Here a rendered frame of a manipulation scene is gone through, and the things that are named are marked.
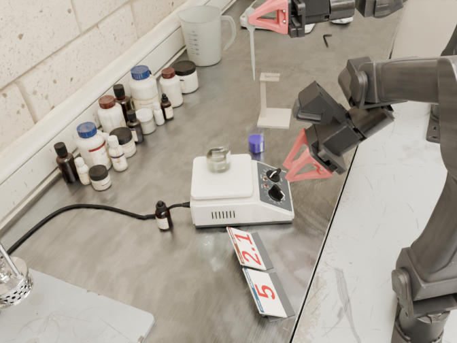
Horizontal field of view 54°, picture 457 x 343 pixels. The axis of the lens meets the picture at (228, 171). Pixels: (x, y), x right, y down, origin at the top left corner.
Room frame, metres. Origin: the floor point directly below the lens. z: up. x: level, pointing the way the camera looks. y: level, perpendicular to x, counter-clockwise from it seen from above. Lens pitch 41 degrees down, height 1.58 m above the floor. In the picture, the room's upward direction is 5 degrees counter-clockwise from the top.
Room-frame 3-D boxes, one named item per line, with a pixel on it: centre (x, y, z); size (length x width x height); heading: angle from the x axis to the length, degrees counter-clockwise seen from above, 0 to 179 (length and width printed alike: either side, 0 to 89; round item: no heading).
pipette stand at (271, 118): (0.96, -0.13, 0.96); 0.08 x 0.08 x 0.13; 76
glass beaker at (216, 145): (0.69, 0.02, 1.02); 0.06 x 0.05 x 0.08; 88
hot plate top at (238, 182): (0.67, 0.01, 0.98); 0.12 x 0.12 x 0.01; 87
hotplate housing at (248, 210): (0.66, -0.01, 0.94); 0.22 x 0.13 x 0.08; 87
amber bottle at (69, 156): (0.80, 0.36, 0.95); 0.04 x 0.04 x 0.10
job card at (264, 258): (0.53, -0.03, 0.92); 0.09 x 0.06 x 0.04; 13
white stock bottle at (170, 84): (1.09, 0.14, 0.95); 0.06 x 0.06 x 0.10
